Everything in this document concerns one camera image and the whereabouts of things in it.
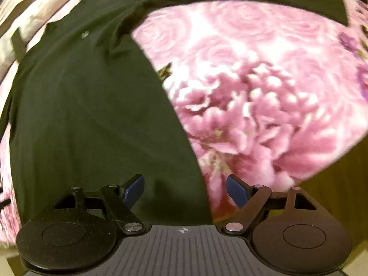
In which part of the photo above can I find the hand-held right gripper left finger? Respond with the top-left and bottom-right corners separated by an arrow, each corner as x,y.
55,174 -> 146,235

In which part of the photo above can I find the pink floral blanket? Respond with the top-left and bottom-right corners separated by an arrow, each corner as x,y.
0,0 -> 368,245

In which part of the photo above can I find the grey folded blanket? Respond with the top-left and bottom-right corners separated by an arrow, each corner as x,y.
0,0 -> 101,75

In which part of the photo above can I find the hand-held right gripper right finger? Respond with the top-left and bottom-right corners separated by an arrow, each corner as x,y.
223,175 -> 325,234

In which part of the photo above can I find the black t-shirt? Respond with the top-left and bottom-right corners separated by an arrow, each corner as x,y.
0,0 -> 350,226

